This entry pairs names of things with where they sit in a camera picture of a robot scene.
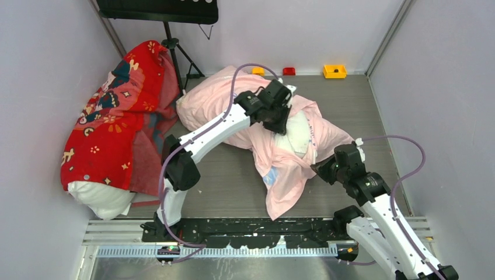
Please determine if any white pillow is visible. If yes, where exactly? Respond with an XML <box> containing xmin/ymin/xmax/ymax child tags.
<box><xmin>68</xmin><ymin>181</ymin><xmax>135</xmax><ymax>220</ymax></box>
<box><xmin>274</xmin><ymin>111</ymin><xmax>312</xmax><ymax>159</ymax></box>

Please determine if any pink pillowcase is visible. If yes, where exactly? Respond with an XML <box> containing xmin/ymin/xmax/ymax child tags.
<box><xmin>177</xmin><ymin>66</ymin><xmax>353</xmax><ymax>220</ymax></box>

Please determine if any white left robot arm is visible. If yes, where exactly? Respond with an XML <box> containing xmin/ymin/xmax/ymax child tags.
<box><xmin>156</xmin><ymin>79</ymin><xmax>296</xmax><ymax>242</ymax></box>

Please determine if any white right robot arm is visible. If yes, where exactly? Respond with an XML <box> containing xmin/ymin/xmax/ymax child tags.
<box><xmin>311</xmin><ymin>138</ymin><xmax>459</xmax><ymax>279</ymax></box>

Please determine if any red patterned pillowcase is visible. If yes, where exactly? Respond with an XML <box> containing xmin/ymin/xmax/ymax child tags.
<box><xmin>61</xmin><ymin>40</ymin><xmax>179</xmax><ymax>196</ymax></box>

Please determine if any white pillow in red case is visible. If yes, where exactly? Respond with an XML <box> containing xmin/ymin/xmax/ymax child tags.
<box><xmin>68</xmin><ymin>181</ymin><xmax>135</xmax><ymax>220</ymax></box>

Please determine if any small red block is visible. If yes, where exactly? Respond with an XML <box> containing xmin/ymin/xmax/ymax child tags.
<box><xmin>283</xmin><ymin>67</ymin><xmax>297</xmax><ymax>76</ymax></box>

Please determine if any small yellow block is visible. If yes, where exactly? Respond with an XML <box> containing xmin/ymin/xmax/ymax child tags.
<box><xmin>251</xmin><ymin>66</ymin><xmax>265</xmax><ymax>76</ymax></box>

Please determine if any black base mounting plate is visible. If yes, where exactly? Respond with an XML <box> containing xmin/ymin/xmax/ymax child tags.
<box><xmin>140</xmin><ymin>218</ymin><xmax>351</xmax><ymax>249</ymax></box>

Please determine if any yellow tray with black knob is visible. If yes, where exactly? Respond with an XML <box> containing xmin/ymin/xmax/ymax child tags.
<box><xmin>323</xmin><ymin>65</ymin><xmax>347</xmax><ymax>79</ymax></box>

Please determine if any black tripod stand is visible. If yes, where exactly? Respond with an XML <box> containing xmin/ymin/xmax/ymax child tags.
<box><xmin>161</xmin><ymin>22</ymin><xmax>205</xmax><ymax>109</ymax></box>

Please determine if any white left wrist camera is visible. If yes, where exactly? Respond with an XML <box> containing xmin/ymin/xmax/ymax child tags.
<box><xmin>277</xmin><ymin>78</ymin><xmax>297</xmax><ymax>108</ymax></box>

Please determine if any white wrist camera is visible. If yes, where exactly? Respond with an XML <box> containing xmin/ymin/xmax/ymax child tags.
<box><xmin>354</xmin><ymin>138</ymin><xmax>365</xmax><ymax>162</ymax></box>
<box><xmin>277</xmin><ymin>78</ymin><xmax>297</xmax><ymax>108</ymax></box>

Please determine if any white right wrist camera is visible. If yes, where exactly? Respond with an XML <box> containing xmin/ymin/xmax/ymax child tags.
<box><xmin>354</xmin><ymin>138</ymin><xmax>365</xmax><ymax>162</ymax></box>

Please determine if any aluminium rail frame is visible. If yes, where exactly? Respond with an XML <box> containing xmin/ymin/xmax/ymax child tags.
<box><xmin>81</xmin><ymin>216</ymin><xmax>434</xmax><ymax>260</ymax></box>

